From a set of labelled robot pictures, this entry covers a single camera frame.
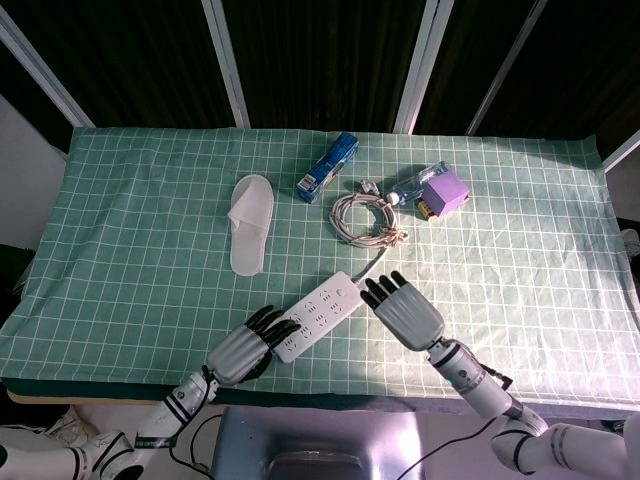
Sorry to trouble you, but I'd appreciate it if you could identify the yellow item under purple box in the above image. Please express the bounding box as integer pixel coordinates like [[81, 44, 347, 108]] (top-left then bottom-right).
[[416, 196, 472, 222]]

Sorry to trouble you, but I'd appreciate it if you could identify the white window frame post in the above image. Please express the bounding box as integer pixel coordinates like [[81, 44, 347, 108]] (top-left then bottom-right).
[[466, 0, 550, 136], [201, 0, 252, 129], [0, 7, 95, 128], [393, 0, 455, 135], [601, 128, 640, 174]]

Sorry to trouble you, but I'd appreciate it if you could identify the white sneaker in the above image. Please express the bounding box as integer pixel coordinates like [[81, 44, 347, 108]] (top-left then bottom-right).
[[42, 405, 97, 450]]

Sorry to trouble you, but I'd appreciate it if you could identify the brown twine cable tie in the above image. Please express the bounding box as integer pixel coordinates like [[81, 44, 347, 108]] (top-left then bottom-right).
[[377, 223, 412, 249]]

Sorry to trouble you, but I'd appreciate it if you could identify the blue cardboard box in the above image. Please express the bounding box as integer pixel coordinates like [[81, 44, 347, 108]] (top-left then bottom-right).
[[295, 131, 361, 204]]

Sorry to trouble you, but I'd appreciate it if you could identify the clear plastic water bottle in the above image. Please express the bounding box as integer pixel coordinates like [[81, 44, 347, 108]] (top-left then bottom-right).
[[386, 160, 451, 208]]

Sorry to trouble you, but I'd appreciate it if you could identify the black floor cable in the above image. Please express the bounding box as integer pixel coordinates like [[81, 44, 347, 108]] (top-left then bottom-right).
[[168, 413, 226, 474]]

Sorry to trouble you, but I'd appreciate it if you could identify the white disposable slipper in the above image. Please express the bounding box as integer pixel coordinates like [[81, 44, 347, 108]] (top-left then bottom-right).
[[228, 173, 276, 278]]

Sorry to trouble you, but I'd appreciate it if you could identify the left black-grey robot hand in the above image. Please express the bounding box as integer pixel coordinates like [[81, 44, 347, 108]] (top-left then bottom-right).
[[205, 304, 303, 387]]

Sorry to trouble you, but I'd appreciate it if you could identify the purple box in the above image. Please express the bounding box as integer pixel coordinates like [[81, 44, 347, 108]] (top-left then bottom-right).
[[421, 171, 472, 219]]

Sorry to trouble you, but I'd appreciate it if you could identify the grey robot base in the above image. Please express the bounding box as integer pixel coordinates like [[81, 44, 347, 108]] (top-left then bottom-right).
[[209, 406, 427, 480]]

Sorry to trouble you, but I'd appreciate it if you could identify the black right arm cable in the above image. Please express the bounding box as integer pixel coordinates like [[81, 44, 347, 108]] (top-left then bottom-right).
[[398, 417, 504, 480]]

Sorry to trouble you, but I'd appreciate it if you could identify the right black-grey robot hand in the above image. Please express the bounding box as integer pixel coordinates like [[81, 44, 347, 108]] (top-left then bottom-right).
[[359, 270, 447, 353]]

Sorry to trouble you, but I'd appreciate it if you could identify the green checked tablecloth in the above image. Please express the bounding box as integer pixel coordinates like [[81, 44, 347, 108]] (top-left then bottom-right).
[[0, 125, 640, 407]]

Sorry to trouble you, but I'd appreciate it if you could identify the white cable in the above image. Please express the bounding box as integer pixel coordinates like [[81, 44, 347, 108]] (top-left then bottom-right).
[[328, 178, 412, 282]]

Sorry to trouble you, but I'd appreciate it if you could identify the white power strip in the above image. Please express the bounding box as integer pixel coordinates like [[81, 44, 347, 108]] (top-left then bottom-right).
[[272, 271, 370, 365]]

